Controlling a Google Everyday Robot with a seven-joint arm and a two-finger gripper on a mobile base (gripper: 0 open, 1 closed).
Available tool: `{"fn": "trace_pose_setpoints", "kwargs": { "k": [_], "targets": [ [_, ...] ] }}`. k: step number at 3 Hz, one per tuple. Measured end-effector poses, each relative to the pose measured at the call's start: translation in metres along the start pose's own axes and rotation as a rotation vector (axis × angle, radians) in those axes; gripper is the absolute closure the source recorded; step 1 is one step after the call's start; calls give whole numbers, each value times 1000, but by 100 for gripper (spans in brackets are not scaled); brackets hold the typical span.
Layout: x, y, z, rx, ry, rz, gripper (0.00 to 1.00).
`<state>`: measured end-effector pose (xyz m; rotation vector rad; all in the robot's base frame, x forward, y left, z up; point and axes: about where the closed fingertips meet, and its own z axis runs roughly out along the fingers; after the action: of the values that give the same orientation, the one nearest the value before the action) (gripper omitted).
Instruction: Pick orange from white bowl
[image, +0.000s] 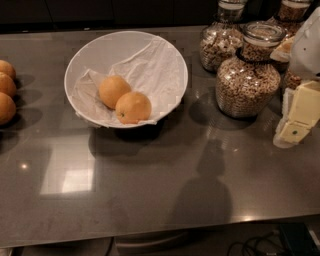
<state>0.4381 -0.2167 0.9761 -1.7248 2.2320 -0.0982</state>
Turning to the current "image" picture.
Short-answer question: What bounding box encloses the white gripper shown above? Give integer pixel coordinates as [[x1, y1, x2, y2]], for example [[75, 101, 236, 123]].
[[270, 37, 320, 148]]

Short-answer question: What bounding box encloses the orange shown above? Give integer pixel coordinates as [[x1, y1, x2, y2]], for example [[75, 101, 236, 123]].
[[0, 60, 16, 80], [115, 92, 152, 124], [0, 72, 17, 97], [0, 92, 16, 125], [98, 75, 131, 109]]

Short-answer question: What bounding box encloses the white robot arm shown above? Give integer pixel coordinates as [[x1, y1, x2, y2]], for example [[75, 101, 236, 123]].
[[273, 7, 320, 148]]

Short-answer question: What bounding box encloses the orange at bowl front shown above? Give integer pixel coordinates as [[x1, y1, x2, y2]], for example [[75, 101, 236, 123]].
[[115, 92, 152, 124]]

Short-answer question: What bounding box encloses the white bowl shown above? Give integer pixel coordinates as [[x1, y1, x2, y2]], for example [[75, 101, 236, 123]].
[[63, 30, 189, 130]]

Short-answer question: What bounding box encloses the right glass cereal jar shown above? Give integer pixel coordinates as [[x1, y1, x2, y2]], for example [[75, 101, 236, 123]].
[[281, 69, 302, 93]]

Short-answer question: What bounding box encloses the glass cereal jar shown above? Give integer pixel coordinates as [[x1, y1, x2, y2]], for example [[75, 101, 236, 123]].
[[199, 0, 247, 72], [281, 69, 302, 93], [215, 21, 285, 119]]

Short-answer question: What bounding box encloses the front glass cereal jar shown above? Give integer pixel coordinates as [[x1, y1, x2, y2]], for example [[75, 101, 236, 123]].
[[215, 21, 285, 119]]

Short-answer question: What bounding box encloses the right rear glass jar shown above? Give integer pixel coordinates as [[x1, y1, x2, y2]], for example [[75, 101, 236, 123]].
[[269, 0, 313, 38]]

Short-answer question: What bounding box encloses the left glass cereal jar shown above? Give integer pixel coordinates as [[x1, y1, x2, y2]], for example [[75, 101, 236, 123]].
[[199, 0, 247, 72]]

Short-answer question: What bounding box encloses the black power adapter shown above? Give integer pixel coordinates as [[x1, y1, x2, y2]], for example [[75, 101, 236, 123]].
[[279, 223, 320, 256]]

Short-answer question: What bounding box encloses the white paper napkin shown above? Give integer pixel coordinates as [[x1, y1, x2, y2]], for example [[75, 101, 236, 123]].
[[70, 38, 184, 128]]

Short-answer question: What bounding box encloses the black cable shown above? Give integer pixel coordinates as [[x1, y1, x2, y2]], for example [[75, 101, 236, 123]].
[[227, 229, 288, 256]]

